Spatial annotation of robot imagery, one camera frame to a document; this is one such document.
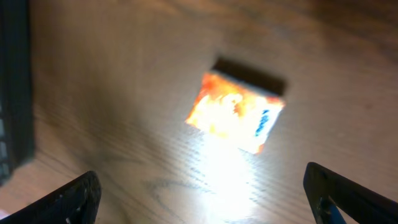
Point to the orange snack packet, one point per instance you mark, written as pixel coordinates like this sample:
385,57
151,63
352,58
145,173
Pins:
234,111

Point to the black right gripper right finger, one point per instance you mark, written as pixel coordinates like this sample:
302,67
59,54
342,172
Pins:
329,194

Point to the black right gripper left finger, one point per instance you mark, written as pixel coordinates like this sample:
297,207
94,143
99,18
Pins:
75,202

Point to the grey plastic basket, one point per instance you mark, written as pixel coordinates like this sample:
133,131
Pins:
17,120

